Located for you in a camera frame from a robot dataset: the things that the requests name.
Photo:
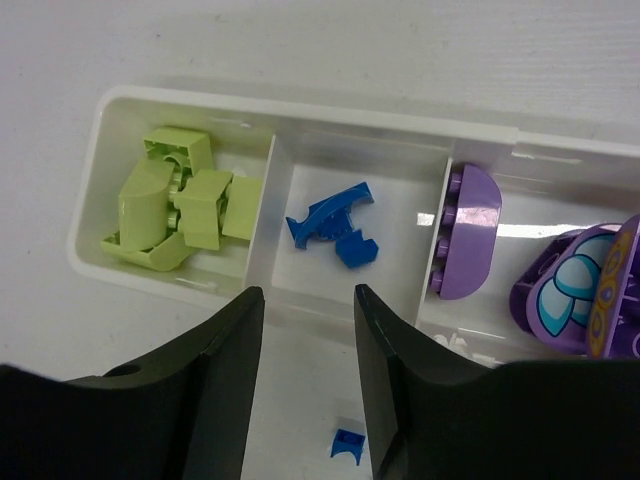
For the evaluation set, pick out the light green lego brick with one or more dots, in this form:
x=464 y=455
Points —
x=243 y=201

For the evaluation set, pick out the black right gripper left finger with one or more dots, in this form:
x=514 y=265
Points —
x=181 y=411

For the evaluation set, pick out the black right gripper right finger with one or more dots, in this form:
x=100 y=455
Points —
x=431 y=413

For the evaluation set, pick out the green curved lego brick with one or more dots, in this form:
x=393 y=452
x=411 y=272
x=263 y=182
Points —
x=147 y=233

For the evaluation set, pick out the white three-compartment tray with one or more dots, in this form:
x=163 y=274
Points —
x=305 y=153

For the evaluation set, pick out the purple lego piece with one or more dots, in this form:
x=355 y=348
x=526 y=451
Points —
x=467 y=233

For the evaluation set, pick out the purple printed lego brick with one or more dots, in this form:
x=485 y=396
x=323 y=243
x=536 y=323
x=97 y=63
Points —
x=581 y=295

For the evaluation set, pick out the small blue lego piece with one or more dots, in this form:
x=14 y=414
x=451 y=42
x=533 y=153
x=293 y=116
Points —
x=350 y=442

